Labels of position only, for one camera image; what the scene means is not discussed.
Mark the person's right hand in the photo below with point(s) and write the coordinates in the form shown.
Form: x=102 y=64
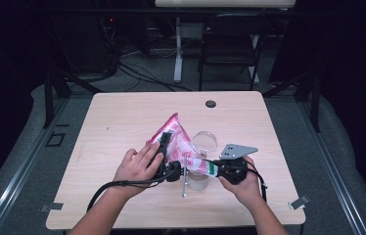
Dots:
x=248 y=191

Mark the dark equipment cabinet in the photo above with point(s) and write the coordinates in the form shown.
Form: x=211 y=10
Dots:
x=83 y=42

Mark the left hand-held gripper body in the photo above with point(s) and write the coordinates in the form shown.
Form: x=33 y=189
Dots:
x=173 y=171

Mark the person's left hand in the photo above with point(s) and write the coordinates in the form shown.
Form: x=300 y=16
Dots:
x=135 y=173

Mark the aluminium floor rail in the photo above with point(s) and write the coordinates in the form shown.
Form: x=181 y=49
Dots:
x=334 y=176
x=18 y=182

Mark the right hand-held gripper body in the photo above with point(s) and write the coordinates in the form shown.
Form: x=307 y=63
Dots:
x=233 y=169

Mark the grey box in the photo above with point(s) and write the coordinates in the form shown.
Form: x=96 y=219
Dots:
x=191 y=31

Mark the black metal stand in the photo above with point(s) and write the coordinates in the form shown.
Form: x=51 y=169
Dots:
x=315 y=104
x=49 y=98

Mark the white desk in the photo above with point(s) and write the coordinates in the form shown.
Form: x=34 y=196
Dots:
x=223 y=3

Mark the black tape strip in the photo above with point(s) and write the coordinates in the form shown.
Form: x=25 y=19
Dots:
x=62 y=125

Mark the grey tape piece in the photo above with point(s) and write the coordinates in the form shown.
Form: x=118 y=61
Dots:
x=52 y=207
x=299 y=202

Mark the pink white plastic bag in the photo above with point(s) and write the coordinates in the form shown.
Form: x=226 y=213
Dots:
x=181 y=143

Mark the black folding chair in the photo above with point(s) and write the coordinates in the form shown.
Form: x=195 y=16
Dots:
x=230 y=36

